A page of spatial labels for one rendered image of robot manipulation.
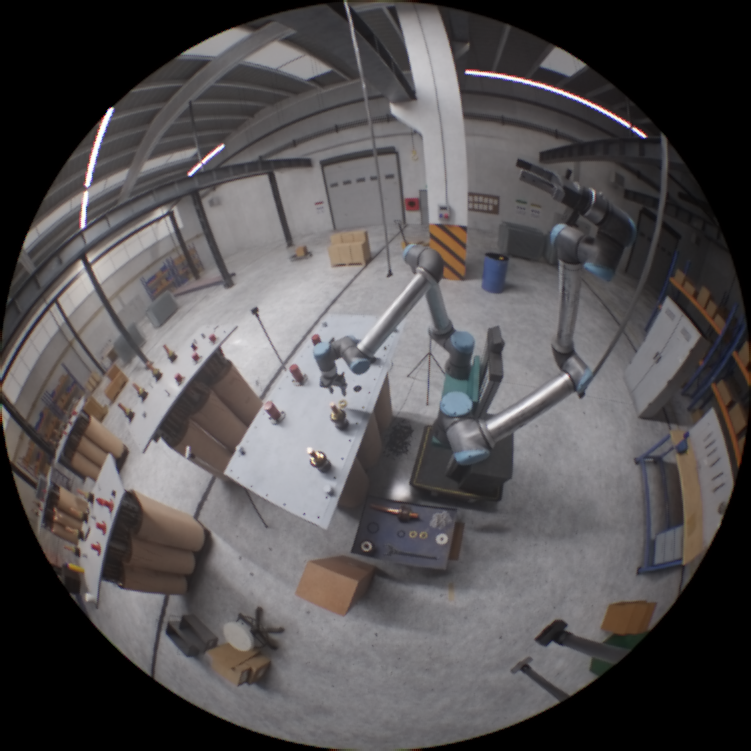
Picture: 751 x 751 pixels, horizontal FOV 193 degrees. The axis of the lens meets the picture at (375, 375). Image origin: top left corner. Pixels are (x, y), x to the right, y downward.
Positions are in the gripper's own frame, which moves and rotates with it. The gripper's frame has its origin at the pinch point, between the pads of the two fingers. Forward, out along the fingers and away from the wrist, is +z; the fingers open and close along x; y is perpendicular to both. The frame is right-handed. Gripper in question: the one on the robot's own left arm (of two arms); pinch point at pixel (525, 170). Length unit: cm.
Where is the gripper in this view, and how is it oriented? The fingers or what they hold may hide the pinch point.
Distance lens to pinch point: 67.0
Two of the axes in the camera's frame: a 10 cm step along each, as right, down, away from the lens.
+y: -1.0, -3.1, -9.5
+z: -9.2, -3.5, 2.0
